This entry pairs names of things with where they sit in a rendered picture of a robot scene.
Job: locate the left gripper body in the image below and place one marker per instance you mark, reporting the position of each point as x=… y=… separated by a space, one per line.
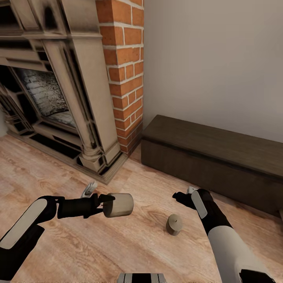
x=85 y=206

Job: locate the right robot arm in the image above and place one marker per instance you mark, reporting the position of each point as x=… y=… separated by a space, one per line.
x=235 y=262

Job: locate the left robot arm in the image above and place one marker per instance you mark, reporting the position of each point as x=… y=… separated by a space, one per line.
x=18 y=242

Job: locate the pillar candle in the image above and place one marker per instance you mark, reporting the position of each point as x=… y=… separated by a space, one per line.
x=174 y=224
x=122 y=205

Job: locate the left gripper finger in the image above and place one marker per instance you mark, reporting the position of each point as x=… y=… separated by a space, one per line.
x=105 y=198
x=98 y=210

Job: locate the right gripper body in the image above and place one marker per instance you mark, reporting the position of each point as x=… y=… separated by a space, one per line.
x=182 y=198

